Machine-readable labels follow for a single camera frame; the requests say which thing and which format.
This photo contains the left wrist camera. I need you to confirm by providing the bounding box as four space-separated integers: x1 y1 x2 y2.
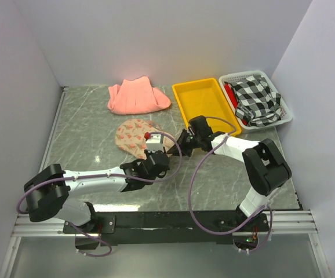
144 133 165 155

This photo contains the pink pleated skirt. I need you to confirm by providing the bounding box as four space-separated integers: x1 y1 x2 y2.
107 76 171 115

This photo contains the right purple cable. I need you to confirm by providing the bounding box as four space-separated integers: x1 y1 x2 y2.
188 116 273 254

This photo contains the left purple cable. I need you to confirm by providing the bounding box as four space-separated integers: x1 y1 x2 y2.
16 130 183 258

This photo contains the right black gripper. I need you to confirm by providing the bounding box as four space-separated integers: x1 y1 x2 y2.
168 129 202 157

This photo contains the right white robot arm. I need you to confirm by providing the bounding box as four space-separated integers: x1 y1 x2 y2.
168 116 292 231

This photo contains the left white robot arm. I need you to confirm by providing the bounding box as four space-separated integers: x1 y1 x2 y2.
24 151 170 233

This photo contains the red cloth in basket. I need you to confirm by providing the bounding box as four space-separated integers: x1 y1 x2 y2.
224 82 238 108

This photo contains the pink mesh laundry bag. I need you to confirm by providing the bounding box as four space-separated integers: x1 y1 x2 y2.
115 119 162 159

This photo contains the purple cable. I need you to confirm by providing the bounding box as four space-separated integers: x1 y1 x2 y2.
188 116 273 254
16 130 183 258

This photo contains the black white checkered cloth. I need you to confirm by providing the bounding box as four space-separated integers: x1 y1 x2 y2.
230 75 282 127

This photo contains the yellow plastic tray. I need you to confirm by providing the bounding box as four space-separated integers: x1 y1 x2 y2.
172 78 242 136

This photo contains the black base beam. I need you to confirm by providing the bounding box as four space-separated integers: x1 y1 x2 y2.
63 210 270 251

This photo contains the aluminium rail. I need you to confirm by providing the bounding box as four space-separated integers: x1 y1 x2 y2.
12 211 318 237

